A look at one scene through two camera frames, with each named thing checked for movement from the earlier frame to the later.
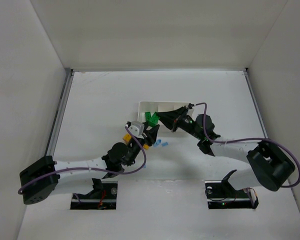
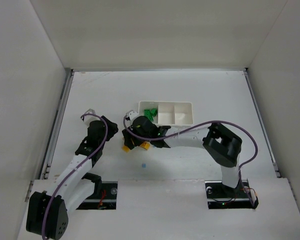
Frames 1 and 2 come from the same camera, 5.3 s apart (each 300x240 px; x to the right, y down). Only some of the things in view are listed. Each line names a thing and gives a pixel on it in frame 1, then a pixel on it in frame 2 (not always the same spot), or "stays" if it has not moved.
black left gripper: x=145 y=137 → x=110 y=125
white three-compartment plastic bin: x=164 y=131 stays
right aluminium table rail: x=245 y=72 stays
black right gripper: x=176 y=121 → x=127 y=139
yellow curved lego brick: x=146 y=146 stays
